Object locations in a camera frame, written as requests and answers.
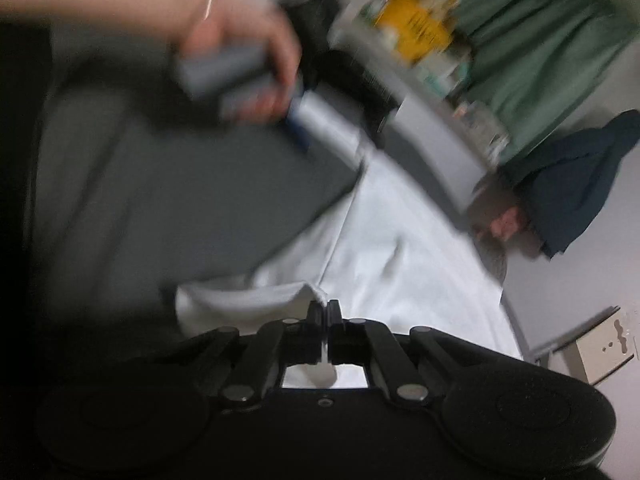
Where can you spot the person's left forearm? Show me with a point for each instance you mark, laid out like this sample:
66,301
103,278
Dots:
100,5

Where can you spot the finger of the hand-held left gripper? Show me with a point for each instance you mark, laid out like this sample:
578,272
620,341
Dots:
299,130

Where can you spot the woven stool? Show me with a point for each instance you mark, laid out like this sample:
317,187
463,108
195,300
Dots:
495,260

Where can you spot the person's left hand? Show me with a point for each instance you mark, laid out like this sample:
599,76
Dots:
280,55

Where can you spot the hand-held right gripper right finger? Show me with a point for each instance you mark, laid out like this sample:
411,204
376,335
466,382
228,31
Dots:
334,335

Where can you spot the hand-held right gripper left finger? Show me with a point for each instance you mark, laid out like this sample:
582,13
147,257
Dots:
317,335

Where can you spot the yellow box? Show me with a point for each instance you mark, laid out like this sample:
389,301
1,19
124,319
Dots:
420,20

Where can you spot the pale wooden chair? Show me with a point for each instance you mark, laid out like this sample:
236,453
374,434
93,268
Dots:
600,350

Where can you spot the white shirt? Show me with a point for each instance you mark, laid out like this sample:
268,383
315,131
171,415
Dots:
400,270

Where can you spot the grey window ledge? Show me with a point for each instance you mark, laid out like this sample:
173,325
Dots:
435,150

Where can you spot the dark teal jacket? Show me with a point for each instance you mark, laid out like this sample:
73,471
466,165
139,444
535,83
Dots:
575,185

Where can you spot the pink item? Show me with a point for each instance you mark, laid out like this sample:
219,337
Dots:
506,222

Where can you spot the green curtain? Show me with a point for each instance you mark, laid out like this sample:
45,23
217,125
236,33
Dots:
540,50

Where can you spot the clear plastic container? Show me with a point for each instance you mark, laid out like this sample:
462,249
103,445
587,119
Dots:
480,130

